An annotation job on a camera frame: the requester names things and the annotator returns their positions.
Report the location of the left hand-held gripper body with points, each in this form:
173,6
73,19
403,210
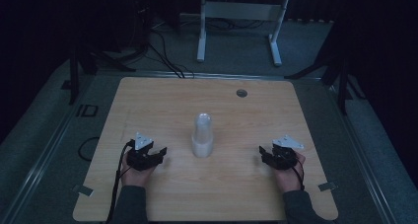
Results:
141,158

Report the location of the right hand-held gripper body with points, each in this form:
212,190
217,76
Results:
284,156

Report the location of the person's left hand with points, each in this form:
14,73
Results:
134,176

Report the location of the person's right hand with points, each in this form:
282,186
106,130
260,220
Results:
289,179

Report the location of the grey tape strip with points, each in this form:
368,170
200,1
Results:
83,190
327,186

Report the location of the round table grommet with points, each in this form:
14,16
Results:
241,93

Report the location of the black tripod stand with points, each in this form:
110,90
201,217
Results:
75,76
341,86

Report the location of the dark equipment rack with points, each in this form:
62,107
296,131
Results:
138,16

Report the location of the white metal stand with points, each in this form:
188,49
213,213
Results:
241,11

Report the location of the metal floor rail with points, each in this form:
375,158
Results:
213,75

